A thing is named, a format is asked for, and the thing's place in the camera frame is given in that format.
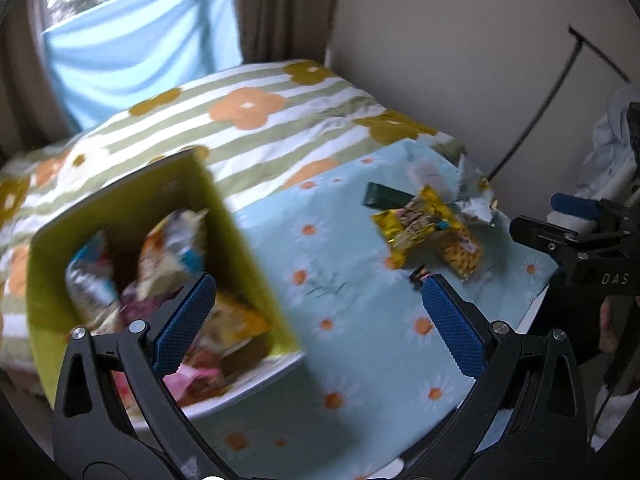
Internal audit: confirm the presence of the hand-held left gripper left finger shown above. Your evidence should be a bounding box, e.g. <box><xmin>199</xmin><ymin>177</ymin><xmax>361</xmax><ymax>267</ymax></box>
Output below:
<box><xmin>51</xmin><ymin>272</ymin><xmax>227</xmax><ymax>477</ymax></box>

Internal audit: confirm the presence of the pale pink snack packet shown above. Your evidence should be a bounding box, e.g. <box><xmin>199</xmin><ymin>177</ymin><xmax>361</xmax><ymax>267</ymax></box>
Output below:
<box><xmin>165</xmin><ymin>364</ymin><xmax>224</xmax><ymax>402</ymax></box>

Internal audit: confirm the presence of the yellow patterned snack packet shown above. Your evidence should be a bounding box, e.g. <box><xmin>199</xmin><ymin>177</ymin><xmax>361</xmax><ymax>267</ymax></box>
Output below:
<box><xmin>435</xmin><ymin>225</ymin><xmax>487</xmax><ymax>282</ymax></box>

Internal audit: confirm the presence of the brown curtain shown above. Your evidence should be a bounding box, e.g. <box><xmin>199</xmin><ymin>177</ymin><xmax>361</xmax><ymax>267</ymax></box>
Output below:
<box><xmin>0</xmin><ymin>10</ymin><xmax>72</xmax><ymax>161</ymax></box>
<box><xmin>230</xmin><ymin>0</ymin><xmax>342</xmax><ymax>68</ymax></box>

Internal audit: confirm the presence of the orange white snack bag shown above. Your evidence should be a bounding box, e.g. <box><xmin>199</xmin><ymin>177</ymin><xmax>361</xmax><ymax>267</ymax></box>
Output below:
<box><xmin>137</xmin><ymin>208</ymin><xmax>211</xmax><ymax>302</ymax></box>

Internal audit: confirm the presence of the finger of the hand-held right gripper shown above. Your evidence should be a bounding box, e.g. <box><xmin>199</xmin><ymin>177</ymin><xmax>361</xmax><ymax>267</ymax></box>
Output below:
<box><xmin>509</xmin><ymin>215</ymin><xmax>587</xmax><ymax>262</ymax></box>
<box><xmin>550</xmin><ymin>192</ymin><xmax>628</xmax><ymax>233</ymax></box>

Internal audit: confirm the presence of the light blue cloth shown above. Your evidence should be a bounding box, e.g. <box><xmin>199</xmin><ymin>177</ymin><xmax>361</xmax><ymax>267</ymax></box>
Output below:
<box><xmin>41</xmin><ymin>0</ymin><xmax>245</xmax><ymax>133</ymax></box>

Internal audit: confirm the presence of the white garment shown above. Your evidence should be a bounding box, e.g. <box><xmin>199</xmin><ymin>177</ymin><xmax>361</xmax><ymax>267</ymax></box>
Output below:
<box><xmin>575</xmin><ymin>85</ymin><xmax>640</xmax><ymax>202</ymax></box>

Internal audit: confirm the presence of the blue daisy tablecloth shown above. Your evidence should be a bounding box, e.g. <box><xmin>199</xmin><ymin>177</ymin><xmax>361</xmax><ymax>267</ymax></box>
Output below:
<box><xmin>190</xmin><ymin>137</ymin><xmax>559</xmax><ymax>480</ymax></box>

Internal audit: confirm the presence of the blue white snack packet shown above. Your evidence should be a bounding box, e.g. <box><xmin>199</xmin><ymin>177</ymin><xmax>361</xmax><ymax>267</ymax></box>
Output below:
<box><xmin>65</xmin><ymin>230</ymin><xmax>124</xmax><ymax>333</ymax></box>

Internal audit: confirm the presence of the yellow foil snack packet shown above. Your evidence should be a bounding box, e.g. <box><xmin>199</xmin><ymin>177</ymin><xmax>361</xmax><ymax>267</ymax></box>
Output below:
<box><xmin>371</xmin><ymin>185</ymin><xmax>453</xmax><ymax>271</ymax></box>

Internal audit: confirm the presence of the person's right hand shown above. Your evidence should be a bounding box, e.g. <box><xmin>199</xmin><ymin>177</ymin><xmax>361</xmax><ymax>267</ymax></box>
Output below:
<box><xmin>598</xmin><ymin>300</ymin><xmax>624</xmax><ymax>356</ymax></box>

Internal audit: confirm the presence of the striped floral blanket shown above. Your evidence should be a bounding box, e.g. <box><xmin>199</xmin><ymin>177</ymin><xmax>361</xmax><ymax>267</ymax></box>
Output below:
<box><xmin>0</xmin><ymin>59</ymin><xmax>468</xmax><ymax>376</ymax></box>

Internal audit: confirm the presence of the yellow white chip bag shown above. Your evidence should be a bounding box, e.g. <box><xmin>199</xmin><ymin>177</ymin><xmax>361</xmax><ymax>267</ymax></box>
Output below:
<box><xmin>200</xmin><ymin>290</ymin><xmax>273</xmax><ymax>357</ymax></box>

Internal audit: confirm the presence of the black cable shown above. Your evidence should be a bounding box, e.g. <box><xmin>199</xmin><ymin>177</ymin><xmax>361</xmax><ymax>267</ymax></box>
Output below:
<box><xmin>594</xmin><ymin>345</ymin><xmax>636</xmax><ymax>416</ymax></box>
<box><xmin>492</xmin><ymin>24</ymin><xmax>632</xmax><ymax>182</ymax></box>

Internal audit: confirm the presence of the silver yellow snack packet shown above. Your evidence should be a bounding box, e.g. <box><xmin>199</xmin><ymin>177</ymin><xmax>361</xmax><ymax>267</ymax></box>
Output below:
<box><xmin>452</xmin><ymin>155</ymin><xmax>501</xmax><ymax>229</ymax></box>

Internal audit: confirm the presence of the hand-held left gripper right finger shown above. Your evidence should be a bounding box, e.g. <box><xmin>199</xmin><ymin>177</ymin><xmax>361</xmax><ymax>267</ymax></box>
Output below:
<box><xmin>405</xmin><ymin>275</ymin><xmax>591</xmax><ymax>467</ymax></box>

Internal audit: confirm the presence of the dark green snack box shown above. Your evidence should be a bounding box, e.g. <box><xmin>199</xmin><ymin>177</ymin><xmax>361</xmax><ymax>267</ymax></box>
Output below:
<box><xmin>363</xmin><ymin>182</ymin><xmax>416</xmax><ymax>209</ymax></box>

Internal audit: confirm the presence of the yellow green cardboard box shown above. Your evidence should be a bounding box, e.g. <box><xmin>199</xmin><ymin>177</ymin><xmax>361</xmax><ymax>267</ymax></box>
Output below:
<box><xmin>27</xmin><ymin>149</ymin><xmax>306</xmax><ymax>422</ymax></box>

